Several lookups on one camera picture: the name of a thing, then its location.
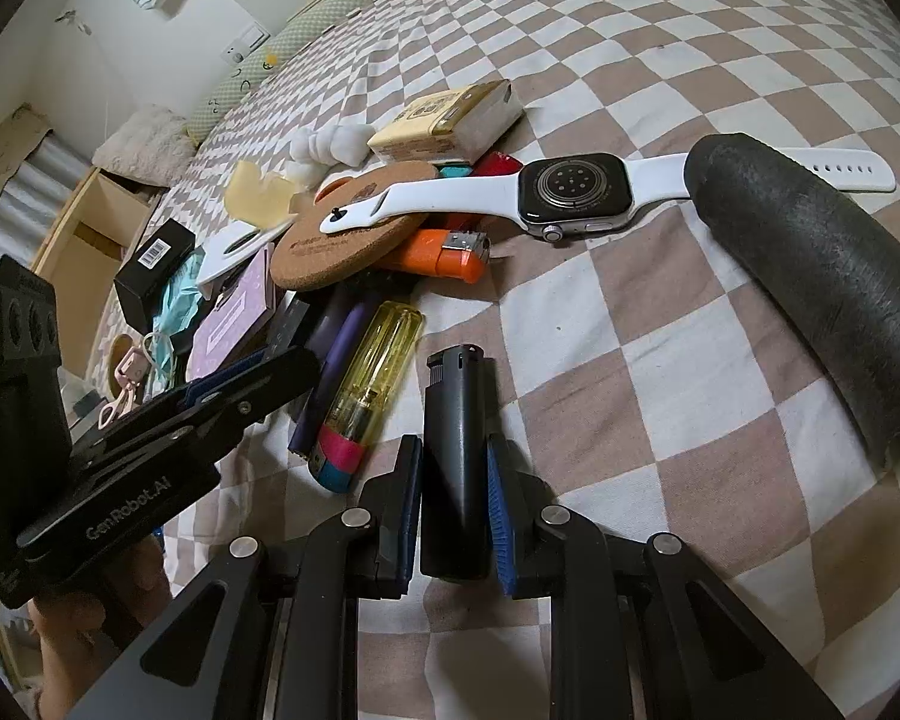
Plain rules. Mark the pink eyelash curler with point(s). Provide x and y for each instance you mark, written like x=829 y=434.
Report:
x=131 y=367

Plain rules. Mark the plain black lighter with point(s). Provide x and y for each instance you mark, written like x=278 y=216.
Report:
x=454 y=450

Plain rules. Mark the yellow tissue packet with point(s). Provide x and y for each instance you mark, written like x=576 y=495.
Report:
x=435 y=124

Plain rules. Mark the teal plastic piece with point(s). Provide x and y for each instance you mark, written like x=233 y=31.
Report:
x=454 y=172

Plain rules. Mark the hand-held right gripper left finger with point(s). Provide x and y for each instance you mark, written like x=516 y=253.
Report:
x=409 y=525

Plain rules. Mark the teal face mask pack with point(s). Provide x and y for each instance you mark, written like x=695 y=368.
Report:
x=180 y=300

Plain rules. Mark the white fluffy pillow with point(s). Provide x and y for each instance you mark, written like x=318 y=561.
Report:
x=146 y=142

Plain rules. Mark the purple pen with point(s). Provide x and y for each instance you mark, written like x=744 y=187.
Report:
x=341 y=360

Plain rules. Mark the white plush toy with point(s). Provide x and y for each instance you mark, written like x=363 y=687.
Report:
x=330 y=146

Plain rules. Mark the grey curtain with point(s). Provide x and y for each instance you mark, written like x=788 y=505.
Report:
x=15 y=202

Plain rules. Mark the green face mask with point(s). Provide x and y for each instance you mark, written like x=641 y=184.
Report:
x=166 y=360

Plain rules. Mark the black flat case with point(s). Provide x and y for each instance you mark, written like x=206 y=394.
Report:
x=292 y=326

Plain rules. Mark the black foam cylinder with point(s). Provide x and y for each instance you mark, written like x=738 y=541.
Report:
x=810 y=262

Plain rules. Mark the person's left hand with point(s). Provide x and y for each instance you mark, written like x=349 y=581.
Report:
x=90 y=615

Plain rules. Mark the wooden bedside shelf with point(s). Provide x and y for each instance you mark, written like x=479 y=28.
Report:
x=82 y=210

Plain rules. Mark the white wall switch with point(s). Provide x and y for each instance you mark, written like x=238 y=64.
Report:
x=255 y=37

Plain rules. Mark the green long bolster pillow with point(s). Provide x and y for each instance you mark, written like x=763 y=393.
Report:
x=292 y=37

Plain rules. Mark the brown wooden disc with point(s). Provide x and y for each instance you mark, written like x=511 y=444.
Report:
x=118 y=349

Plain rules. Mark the purple notebook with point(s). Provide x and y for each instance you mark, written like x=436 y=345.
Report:
x=232 y=315

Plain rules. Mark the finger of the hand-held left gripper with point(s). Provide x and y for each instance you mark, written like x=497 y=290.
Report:
x=225 y=386
x=195 y=435

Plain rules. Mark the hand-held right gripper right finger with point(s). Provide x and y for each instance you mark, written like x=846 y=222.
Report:
x=501 y=525

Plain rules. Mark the clear yellow lighter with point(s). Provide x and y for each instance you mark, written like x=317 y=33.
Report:
x=375 y=367

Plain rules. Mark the white ridged bar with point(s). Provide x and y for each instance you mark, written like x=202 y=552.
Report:
x=217 y=262

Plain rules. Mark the red small case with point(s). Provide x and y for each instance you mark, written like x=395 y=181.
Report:
x=499 y=165

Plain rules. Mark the round cork coaster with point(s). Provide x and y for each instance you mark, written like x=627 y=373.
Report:
x=322 y=255

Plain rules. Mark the black cardboard box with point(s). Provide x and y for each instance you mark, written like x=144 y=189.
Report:
x=150 y=292

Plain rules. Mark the beige printed valance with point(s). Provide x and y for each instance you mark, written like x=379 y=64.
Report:
x=7 y=142

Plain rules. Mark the orange lighter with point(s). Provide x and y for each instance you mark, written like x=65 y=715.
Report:
x=420 y=255

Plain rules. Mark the white wall socket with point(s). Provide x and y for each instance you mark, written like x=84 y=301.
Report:
x=232 y=55

